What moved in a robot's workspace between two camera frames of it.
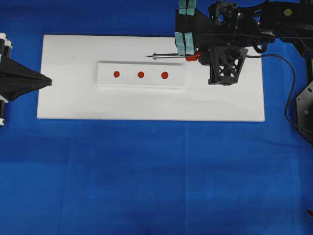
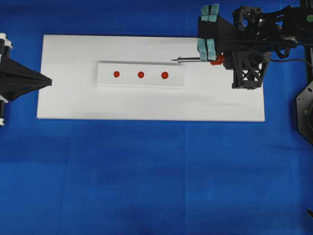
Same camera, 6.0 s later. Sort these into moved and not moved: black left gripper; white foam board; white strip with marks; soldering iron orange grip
Moved: soldering iron orange grip
Not moved: black left gripper; white strip with marks; white foam board
